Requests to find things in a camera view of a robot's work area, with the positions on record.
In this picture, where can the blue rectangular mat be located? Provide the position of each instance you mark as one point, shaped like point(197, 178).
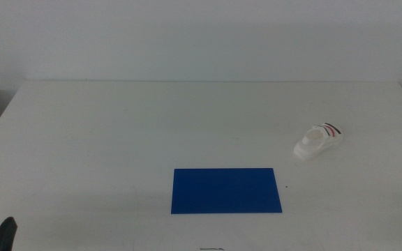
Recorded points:
point(225, 191)

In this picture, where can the white shoe with red-black stripes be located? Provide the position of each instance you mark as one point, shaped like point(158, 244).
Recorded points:
point(316, 145)

